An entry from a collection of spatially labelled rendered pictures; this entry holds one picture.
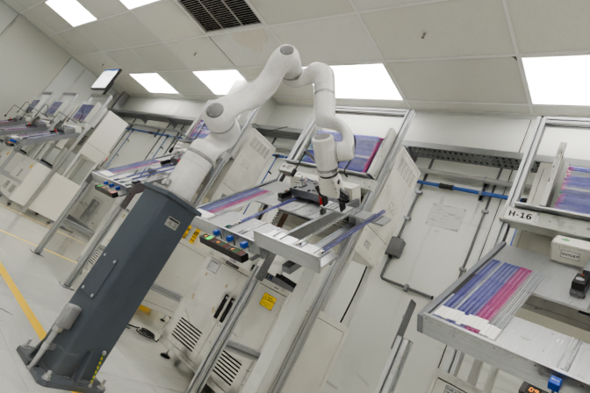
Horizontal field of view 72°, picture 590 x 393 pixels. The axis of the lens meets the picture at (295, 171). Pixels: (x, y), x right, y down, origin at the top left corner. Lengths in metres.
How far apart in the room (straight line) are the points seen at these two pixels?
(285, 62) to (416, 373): 2.53
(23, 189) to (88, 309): 4.72
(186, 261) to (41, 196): 3.26
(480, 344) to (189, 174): 1.12
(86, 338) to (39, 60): 9.10
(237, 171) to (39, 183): 3.39
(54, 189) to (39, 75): 4.50
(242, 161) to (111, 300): 2.16
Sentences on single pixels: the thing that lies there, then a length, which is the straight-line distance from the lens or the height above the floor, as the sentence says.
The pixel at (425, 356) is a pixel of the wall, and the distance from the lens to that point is 3.46.
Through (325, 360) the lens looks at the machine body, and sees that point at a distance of 2.50.
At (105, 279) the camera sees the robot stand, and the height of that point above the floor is 0.34.
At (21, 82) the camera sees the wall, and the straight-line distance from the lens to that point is 10.30.
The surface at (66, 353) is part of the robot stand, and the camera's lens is 1.61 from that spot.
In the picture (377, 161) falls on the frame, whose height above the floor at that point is 1.48.
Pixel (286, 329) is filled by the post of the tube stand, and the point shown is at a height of 0.48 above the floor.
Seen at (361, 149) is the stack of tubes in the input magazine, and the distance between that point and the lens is 2.45.
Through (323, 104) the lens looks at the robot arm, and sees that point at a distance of 1.65.
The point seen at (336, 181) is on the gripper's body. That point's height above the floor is 1.06.
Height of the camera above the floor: 0.54
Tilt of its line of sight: 17 degrees up
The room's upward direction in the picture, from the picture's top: 29 degrees clockwise
